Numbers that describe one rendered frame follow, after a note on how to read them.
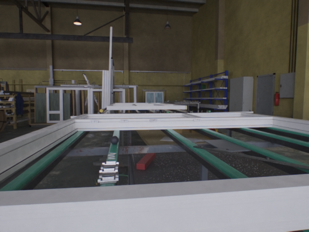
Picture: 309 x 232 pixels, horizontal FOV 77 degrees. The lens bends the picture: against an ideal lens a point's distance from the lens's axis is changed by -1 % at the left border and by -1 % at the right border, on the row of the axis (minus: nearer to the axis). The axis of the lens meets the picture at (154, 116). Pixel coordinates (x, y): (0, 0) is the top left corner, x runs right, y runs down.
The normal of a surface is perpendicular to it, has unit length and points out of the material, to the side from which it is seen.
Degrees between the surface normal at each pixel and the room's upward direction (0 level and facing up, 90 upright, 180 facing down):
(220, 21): 90
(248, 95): 90
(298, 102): 90
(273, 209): 90
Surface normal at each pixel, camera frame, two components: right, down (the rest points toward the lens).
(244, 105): 0.15, 0.09
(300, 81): -0.99, 0.01
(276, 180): 0.00, -1.00
